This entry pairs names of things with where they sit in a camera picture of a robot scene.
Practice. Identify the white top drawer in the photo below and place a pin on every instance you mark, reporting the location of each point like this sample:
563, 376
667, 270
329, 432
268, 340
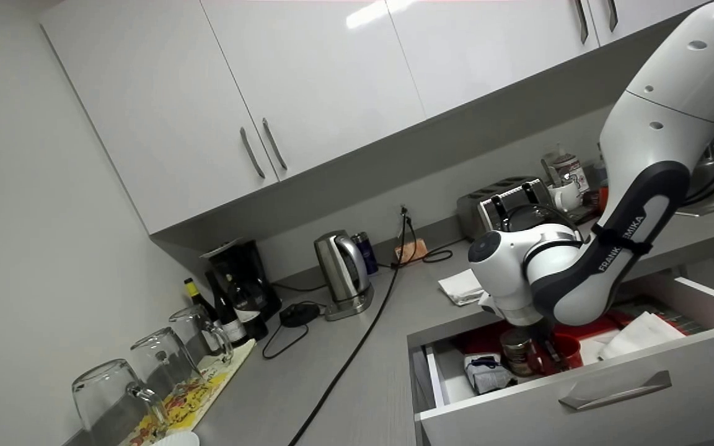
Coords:
653, 397

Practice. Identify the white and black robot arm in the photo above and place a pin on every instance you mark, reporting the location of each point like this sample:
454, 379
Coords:
651, 143

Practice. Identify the dark blue can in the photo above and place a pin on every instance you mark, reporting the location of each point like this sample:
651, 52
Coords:
367, 250

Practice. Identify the white folded napkin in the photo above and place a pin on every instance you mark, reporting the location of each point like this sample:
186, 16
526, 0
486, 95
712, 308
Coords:
463, 288

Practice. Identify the black coffee maker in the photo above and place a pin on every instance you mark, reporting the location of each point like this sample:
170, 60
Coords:
241, 276

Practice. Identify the silver four-slot toaster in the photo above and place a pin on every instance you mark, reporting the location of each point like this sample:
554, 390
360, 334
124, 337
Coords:
511, 203

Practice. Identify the white upper cabinet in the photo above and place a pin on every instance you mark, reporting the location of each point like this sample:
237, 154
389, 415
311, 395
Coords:
249, 117

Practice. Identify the dark olive oil bottle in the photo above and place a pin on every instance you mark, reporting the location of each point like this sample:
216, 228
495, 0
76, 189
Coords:
232, 330

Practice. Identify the upturned drinking glass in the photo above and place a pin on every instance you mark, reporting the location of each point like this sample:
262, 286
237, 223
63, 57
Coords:
164, 361
199, 334
114, 405

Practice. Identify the small glass jar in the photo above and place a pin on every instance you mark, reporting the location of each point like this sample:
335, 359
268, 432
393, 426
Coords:
522, 351

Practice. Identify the white utensil cup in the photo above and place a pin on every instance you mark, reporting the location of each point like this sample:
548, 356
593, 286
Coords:
572, 199

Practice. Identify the striped folded cloth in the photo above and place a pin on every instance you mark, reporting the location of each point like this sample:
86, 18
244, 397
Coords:
644, 333

